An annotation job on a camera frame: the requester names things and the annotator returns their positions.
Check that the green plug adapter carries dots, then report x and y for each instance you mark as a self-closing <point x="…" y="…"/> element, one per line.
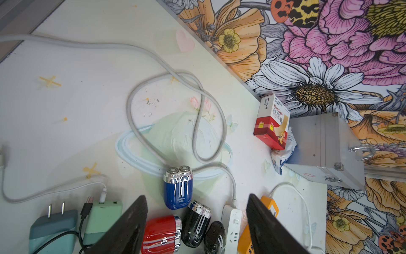
<point x="101" y="218"/>

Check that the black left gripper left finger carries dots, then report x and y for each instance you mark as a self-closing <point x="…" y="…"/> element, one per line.
<point x="126" y="235"/>

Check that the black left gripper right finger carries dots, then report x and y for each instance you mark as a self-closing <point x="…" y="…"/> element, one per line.
<point x="268" y="235"/>

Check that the silver first aid case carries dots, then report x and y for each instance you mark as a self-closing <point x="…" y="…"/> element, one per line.
<point x="328" y="152"/>

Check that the black silver shaver head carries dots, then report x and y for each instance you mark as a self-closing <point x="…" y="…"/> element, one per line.
<point x="195" y="223"/>

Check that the orange power strip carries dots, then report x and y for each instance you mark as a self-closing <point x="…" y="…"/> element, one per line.
<point x="245" y="245"/>

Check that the blue white tissue pack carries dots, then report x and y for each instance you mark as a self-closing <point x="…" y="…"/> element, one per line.
<point x="280" y="157"/>

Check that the white power strip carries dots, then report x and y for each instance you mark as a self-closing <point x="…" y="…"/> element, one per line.
<point x="231" y="220"/>

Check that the red white bandage box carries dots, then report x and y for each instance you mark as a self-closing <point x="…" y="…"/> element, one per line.
<point x="272" y="123"/>

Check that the blue device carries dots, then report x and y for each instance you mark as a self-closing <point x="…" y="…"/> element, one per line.
<point x="178" y="187"/>

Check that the teal USB charger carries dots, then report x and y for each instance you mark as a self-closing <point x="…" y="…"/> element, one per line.
<point x="54" y="233"/>

